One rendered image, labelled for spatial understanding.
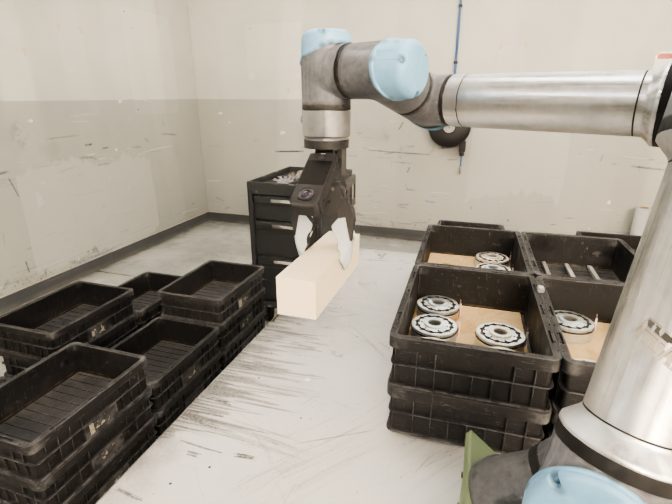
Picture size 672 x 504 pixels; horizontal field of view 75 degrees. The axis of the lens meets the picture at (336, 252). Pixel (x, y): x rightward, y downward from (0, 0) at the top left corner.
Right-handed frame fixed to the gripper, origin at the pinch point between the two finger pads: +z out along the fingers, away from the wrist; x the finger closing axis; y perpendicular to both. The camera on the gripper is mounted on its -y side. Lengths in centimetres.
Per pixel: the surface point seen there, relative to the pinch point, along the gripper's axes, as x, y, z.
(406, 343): -13.9, 6.3, 16.8
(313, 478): -0.6, -8.1, 38.8
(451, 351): -22.0, 6.5, 17.0
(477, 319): -27, 38, 26
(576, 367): -42.3, 7.1, 16.5
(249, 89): 206, 359, -33
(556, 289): -44, 46, 18
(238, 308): 69, 84, 59
